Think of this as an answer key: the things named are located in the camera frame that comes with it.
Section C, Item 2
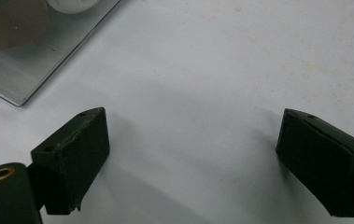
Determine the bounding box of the white round object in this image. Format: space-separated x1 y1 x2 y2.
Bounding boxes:
46 0 100 15

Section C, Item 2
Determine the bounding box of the flat metal tray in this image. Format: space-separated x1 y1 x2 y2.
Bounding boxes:
0 0 121 107

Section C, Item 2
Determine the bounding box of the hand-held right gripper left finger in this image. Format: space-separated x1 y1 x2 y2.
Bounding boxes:
30 106 111 216

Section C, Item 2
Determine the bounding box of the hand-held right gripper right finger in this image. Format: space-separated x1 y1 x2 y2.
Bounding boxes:
275 107 354 218

